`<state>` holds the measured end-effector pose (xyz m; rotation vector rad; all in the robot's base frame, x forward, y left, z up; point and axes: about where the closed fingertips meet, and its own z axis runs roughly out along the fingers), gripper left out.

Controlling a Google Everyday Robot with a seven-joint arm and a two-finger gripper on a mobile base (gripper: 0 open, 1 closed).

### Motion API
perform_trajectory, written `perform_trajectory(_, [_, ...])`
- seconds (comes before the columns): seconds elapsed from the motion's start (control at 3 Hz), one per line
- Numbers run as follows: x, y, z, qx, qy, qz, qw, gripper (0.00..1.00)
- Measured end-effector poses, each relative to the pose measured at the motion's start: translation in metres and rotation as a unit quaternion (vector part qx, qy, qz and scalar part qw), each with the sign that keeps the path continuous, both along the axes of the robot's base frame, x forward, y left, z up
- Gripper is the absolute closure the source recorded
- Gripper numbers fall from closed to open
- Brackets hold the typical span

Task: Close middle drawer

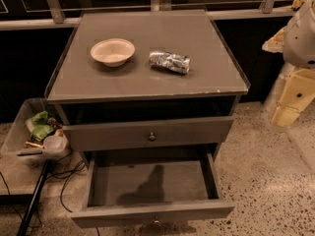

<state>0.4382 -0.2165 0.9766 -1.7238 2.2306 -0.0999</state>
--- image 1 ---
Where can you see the black metal pole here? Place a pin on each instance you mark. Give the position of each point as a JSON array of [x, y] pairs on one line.
[[34, 199]]

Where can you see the grey drawer cabinet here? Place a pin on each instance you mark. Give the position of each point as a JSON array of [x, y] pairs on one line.
[[85, 91]]

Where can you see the green snack bag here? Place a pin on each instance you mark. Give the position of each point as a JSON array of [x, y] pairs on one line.
[[38, 126]]

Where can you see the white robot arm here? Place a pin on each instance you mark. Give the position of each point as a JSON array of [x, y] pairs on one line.
[[298, 51]]

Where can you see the small clear plastic cup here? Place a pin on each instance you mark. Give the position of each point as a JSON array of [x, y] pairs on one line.
[[53, 142]]

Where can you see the grey top drawer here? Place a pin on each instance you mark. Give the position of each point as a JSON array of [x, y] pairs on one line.
[[148, 134]]

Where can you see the clear plastic storage bin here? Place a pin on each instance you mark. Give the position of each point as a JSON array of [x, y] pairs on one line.
[[14, 144]]

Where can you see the metal window railing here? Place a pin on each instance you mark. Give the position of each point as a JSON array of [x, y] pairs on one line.
[[53, 14]]

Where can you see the white paper bowl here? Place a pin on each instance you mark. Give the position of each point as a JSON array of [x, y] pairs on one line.
[[113, 52]]

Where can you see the grey drawer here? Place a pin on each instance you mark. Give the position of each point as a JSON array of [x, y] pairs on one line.
[[139, 190], [148, 134]]

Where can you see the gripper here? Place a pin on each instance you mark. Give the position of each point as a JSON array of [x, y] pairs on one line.
[[300, 39]]

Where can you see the yellow object on ledge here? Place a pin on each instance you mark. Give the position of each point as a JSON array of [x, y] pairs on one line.
[[296, 4]]

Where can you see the crumpled silver chip bag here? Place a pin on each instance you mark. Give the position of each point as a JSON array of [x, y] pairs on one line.
[[169, 61]]

